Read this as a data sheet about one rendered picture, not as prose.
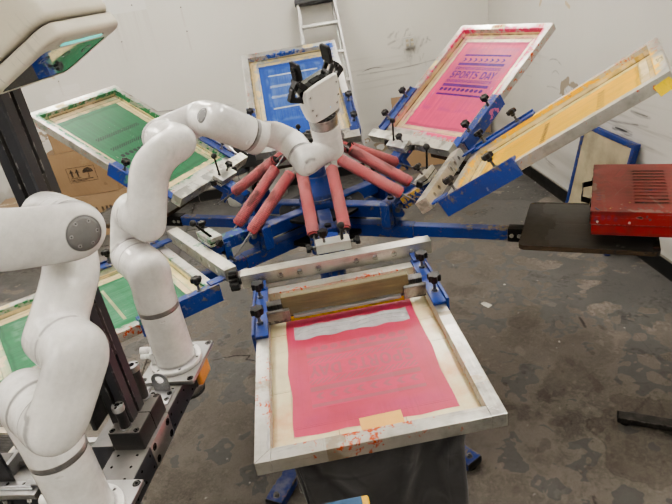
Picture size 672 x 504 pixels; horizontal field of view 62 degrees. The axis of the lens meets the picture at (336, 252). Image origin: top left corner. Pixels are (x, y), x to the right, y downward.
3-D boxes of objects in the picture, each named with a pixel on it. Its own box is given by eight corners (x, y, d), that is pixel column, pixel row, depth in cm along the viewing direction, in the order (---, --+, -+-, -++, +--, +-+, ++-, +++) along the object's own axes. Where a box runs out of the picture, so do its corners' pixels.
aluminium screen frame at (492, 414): (508, 425, 129) (508, 413, 127) (257, 476, 127) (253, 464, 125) (421, 269, 200) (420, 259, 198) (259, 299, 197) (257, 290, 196)
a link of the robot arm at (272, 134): (262, 127, 130) (328, 155, 144) (244, 102, 139) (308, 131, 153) (245, 157, 133) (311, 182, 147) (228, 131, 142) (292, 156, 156)
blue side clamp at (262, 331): (272, 351, 171) (267, 332, 168) (256, 354, 171) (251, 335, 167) (271, 301, 198) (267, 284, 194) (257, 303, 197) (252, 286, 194)
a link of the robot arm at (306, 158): (287, 165, 151) (301, 184, 145) (278, 133, 143) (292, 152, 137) (337, 143, 153) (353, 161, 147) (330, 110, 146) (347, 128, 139)
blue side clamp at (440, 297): (450, 317, 173) (449, 297, 170) (434, 320, 173) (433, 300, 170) (425, 272, 200) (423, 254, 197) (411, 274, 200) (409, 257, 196)
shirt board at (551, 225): (652, 223, 222) (654, 204, 218) (658, 273, 190) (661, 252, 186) (343, 213, 277) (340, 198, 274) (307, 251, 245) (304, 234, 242)
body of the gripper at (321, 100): (347, 112, 141) (340, 72, 132) (317, 132, 137) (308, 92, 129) (328, 102, 145) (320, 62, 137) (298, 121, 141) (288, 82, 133)
